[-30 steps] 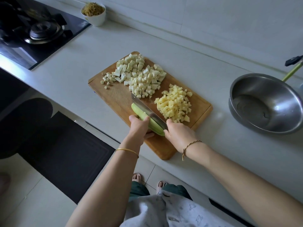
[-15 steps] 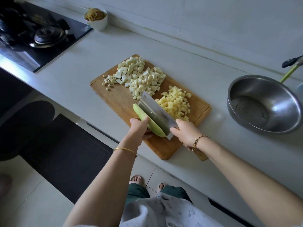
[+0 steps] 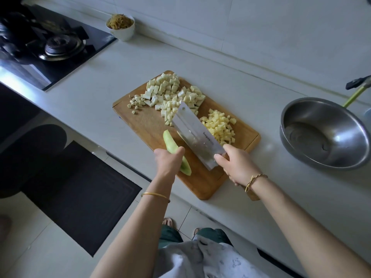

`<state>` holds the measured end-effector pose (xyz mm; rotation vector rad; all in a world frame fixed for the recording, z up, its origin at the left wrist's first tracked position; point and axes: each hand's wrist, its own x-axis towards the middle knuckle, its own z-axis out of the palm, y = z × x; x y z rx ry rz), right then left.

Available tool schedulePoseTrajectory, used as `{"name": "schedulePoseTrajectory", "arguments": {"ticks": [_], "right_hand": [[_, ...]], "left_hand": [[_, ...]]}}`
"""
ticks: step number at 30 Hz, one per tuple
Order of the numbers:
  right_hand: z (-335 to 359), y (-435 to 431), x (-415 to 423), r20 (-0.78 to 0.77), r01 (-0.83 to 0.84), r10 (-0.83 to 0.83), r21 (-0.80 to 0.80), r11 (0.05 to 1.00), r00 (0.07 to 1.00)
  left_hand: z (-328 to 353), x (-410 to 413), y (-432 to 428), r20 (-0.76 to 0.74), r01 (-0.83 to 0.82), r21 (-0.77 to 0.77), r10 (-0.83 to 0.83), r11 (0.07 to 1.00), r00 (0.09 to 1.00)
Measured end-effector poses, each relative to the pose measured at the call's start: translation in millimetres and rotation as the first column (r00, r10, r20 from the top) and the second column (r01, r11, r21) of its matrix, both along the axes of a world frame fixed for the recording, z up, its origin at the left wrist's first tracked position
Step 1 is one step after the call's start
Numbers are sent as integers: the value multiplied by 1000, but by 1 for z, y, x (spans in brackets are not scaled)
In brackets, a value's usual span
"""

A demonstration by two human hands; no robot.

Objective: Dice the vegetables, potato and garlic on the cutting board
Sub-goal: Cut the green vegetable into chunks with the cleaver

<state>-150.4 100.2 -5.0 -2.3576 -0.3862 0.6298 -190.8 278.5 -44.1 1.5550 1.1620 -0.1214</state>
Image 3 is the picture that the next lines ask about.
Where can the person's right hand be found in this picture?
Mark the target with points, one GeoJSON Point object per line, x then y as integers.
{"type": "Point", "coordinates": [237, 166]}

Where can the person's left hand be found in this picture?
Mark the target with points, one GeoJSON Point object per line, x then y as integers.
{"type": "Point", "coordinates": [168, 162]}

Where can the peeled green cucumber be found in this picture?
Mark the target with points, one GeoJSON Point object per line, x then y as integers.
{"type": "Point", "coordinates": [171, 143]}

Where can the peeled yellow potato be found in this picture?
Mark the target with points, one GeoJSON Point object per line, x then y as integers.
{"type": "Point", "coordinates": [219, 125]}

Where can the pile of white diced vegetable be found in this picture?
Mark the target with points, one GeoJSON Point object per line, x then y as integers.
{"type": "Point", "coordinates": [182, 101]}

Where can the pile of garlic cloves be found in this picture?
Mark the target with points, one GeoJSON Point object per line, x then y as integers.
{"type": "Point", "coordinates": [136, 102]}

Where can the person's right forearm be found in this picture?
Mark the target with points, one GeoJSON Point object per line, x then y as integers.
{"type": "Point", "coordinates": [313, 228]}

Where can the person's left forearm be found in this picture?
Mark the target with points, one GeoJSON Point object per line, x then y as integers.
{"type": "Point", "coordinates": [133, 240]}

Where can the person's left foot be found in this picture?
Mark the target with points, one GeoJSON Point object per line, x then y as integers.
{"type": "Point", "coordinates": [169, 221]}

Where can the person's foot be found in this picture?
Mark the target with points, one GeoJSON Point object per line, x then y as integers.
{"type": "Point", "coordinates": [169, 221]}
{"type": "Point", "coordinates": [195, 231]}

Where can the person's right foot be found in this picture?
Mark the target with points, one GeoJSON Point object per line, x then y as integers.
{"type": "Point", "coordinates": [195, 231]}

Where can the gold bangle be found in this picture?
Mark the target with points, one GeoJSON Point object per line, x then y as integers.
{"type": "Point", "coordinates": [155, 195]}

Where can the wooden cutting board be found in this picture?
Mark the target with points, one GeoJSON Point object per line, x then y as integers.
{"type": "Point", "coordinates": [145, 124]}

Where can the dark green trousers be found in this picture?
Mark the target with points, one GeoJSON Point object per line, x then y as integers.
{"type": "Point", "coordinates": [168, 235]}

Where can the black floor mat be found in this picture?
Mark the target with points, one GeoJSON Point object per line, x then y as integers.
{"type": "Point", "coordinates": [81, 194]}

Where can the white patterned garment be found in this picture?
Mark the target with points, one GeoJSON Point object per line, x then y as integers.
{"type": "Point", "coordinates": [203, 260]}

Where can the deep stainless steel bowl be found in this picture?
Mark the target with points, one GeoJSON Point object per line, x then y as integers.
{"type": "Point", "coordinates": [342, 127]}

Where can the white bowl of noodles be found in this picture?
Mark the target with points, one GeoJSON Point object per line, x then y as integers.
{"type": "Point", "coordinates": [120, 26]}

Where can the black gas stove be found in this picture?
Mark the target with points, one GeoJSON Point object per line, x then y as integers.
{"type": "Point", "coordinates": [40, 55]}

